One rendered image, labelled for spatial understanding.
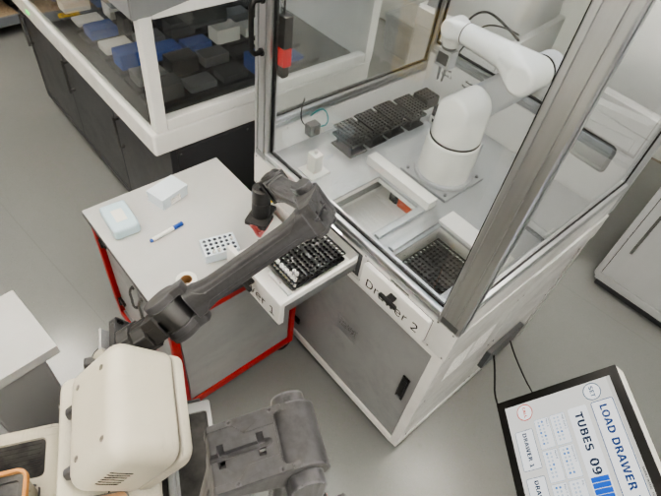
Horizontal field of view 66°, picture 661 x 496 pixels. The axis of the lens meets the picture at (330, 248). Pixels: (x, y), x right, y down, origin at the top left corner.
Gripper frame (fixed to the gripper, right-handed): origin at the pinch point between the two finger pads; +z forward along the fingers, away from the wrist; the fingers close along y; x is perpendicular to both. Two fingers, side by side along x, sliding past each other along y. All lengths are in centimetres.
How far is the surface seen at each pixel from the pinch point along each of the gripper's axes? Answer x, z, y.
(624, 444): -102, -21, -41
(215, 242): 18.3, 17.6, 4.4
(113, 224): 54, 17, -4
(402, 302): -50, 4, -4
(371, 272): -37.8, 3.9, 3.7
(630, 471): -104, -21, -46
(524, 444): -88, -5, -40
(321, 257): -19.8, 9.4, 7.3
